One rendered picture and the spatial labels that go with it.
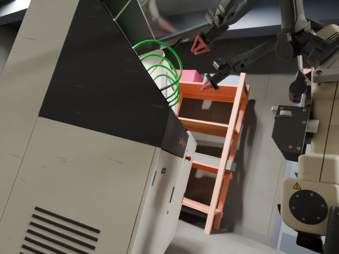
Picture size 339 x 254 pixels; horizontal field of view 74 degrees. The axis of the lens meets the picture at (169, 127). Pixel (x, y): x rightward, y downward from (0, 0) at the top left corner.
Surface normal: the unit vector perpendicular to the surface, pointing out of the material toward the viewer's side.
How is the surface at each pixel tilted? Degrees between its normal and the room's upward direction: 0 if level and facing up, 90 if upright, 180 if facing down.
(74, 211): 90
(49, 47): 90
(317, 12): 90
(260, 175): 90
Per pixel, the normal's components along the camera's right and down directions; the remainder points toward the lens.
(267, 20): -0.51, -0.25
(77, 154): -0.18, -0.19
